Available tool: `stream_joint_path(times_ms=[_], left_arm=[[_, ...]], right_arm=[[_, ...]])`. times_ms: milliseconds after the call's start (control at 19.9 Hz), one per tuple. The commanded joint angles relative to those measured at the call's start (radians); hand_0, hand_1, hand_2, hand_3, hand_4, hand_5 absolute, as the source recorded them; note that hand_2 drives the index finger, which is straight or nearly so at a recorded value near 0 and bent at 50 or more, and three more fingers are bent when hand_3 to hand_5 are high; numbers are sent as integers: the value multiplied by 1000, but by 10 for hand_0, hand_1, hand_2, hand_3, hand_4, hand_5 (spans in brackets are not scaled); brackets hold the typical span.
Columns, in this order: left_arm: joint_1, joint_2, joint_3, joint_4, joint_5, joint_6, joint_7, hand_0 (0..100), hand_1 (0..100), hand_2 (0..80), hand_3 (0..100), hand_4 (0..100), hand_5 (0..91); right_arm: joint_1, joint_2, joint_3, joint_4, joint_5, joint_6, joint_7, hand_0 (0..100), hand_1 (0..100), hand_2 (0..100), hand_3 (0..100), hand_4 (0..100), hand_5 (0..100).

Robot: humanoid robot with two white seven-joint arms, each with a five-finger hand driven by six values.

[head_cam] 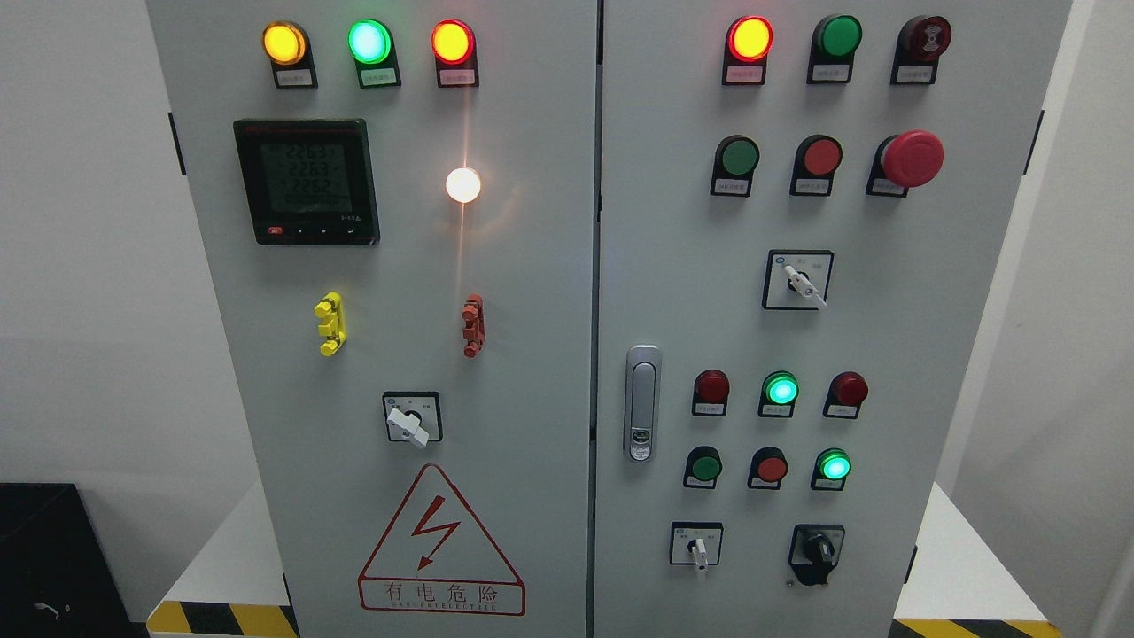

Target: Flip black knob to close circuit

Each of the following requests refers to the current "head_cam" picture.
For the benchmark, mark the red lit indicator right door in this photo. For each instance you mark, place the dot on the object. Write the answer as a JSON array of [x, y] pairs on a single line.
[[745, 55]]

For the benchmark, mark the green button top right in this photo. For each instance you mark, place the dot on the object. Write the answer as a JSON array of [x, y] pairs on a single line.
[[834, 43]]

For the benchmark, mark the silver cabinet door handle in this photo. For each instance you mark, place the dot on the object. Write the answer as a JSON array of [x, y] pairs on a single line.
[[642, 368]]

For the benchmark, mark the black digital power meter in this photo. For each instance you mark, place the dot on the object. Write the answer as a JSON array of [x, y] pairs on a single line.
[[308, 182]]

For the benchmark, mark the white selector switch bottom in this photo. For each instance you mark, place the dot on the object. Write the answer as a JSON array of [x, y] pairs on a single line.
[[695, 543]]

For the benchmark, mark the yellow terminal connector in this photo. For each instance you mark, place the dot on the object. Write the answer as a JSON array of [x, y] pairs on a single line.
[[331, 326]]

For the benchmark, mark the yellow indicator light top left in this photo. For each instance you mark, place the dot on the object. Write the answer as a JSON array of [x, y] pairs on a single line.
[[287, 47]]

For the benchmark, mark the green indicator light top left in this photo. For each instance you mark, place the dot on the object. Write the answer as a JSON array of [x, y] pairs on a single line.
[[374, 55]]

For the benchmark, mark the red high voltage warning sticker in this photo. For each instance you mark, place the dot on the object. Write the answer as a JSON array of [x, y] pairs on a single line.
[[436, 556]]

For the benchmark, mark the black box on floor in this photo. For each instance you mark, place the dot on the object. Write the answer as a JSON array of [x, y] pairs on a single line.
[[54, 577]]

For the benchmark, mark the red indicator light right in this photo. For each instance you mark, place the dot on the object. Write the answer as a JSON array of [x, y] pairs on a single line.
[[846, 395]]

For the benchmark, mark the dark red buzzer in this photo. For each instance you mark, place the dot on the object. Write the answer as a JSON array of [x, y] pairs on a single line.
[[922, 41]]

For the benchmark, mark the red emergency stop mushroom button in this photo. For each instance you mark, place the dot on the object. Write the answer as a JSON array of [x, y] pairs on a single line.
[[903, 161]]

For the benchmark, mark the white glowing indicator light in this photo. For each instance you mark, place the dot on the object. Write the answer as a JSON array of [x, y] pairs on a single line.
[[463, 185]]

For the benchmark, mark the red push button second row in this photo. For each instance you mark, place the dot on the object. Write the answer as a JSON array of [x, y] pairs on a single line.
[[817, 158]]

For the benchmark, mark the white selector switch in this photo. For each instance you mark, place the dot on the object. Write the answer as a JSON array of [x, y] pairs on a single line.
[[797, 279], [695, 543]]

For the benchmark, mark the white selector switch upper right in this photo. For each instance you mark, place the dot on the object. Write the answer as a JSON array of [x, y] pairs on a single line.
[[797, 279]]

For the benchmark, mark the green push button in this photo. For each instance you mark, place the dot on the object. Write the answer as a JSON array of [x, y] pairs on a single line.
[[703, 468], [831, 469]]

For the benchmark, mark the red push button lower middle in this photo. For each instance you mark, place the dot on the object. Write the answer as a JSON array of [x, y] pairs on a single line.
[[768, 467]]

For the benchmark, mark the green push button lower left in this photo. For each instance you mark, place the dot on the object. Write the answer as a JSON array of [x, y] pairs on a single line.
[[703, 468]]

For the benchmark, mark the dark red indicator light left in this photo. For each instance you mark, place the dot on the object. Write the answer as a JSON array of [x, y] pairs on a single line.
[[710, 393]]

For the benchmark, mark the black rotary knob switch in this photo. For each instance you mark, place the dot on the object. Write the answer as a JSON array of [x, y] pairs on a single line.
[[814, 552]]

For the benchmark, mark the green push button second row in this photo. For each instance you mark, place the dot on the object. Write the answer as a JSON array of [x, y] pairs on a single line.
[[733, 167]]

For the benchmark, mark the green lit indicator light middle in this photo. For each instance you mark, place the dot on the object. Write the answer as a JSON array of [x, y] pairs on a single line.
[[778, 396]]

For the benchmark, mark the red indicator light top left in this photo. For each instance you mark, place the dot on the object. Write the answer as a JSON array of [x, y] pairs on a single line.
[[455, 48]]

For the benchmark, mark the grey electrical cabinet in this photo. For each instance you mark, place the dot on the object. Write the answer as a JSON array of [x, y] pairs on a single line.
[[593, 129]]

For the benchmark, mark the green push button lower right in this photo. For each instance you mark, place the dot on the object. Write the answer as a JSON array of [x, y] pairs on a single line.
[[831, 469]]

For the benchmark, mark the white selector switch left door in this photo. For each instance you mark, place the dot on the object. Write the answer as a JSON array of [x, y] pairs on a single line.
[[413, 417]]

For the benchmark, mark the red terminal connector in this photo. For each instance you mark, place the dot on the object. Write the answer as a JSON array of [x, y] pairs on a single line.
[[473, 331]]

